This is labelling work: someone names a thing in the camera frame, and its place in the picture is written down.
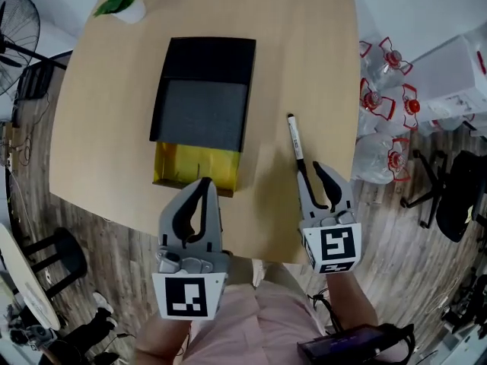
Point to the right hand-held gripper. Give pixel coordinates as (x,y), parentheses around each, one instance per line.
(338,245)

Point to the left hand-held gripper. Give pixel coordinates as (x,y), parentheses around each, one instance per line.
(186,297)

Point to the black and white marker pen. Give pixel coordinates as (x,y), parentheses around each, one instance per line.
(295,137)

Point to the black box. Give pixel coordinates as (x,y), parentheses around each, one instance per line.
(205,112)

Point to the person's right forearm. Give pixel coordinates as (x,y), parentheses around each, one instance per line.
(348,299)

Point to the person's left forearm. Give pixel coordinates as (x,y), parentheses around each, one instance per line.
(163,340)

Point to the black mesh office chair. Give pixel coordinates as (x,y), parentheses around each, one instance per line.
(456,204)

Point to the person's pink clothing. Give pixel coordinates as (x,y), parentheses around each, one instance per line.
(266,318)

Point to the light wooden table white legs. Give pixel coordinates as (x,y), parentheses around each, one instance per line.
(114,127)

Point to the round table black legs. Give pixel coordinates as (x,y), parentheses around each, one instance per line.
(23,276)

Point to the white water dispenser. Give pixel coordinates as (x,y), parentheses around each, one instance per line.
(449,70)

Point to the black plastic crate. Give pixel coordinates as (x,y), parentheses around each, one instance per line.
(34,80)

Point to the clear water jug red label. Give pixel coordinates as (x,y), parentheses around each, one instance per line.
(480,51)

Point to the small potted green plant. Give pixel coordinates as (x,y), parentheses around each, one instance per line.
(127,2)

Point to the black standing floor fan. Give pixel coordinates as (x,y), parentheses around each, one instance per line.
(19,29)

